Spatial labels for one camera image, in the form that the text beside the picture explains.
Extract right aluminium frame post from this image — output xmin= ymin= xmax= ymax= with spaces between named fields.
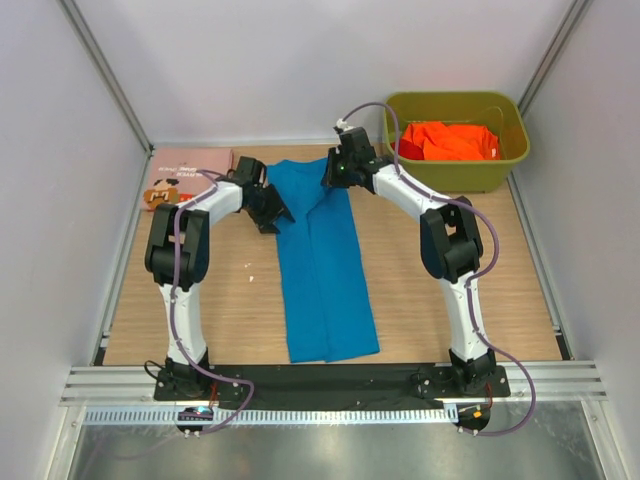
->
xmin=518 ymin=0 xmax=593 ymax=116

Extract aluminium front rail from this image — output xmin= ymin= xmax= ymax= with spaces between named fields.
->
xmin=60 ymin=360 xmax=607 ymax=405

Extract folded pink t shirt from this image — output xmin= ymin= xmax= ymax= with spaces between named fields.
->
xmin=140 ymin=147 xmax=234 ymax=211

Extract olive green plastic bin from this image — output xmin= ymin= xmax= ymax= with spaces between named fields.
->
xmin=383 ymin=91 xmax=530 ymax=192

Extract white slotted cable duct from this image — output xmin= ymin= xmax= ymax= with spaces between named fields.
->
xmin=83 ymin=404 xmax=458 ymax=427

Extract blue t shirt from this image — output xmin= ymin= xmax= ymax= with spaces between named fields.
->
xmin=267 ymin=158 xmax=380 ymax=363

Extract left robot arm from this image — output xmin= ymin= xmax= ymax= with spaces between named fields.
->
xmin=144 ymin=156 xmax=294 ymax=401

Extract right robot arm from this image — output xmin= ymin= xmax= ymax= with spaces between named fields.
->
xmin=322 ymin=125 xmax=496 ymax=394

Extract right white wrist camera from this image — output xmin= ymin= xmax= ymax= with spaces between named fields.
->
xmin=333 ymin=118 xmax=361 ymax=136

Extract aluminium frame post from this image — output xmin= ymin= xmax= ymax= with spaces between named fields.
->
xmin=57 ymin=0 xmax=153 ymax=156
xmin=518 ymin=0 xmax=593 ymax=116

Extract orange t shirt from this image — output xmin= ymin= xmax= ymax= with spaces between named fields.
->
xmin=399 ymin=121 xmax=501 ymax=162

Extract red t shirt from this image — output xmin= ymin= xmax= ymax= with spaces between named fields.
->
xmin=391 ymin=139 xmax=424 ymax=161

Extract left aluminium frame post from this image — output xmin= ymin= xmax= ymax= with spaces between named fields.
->
xmin=57 ymin=0 xmax=153 ymax=156

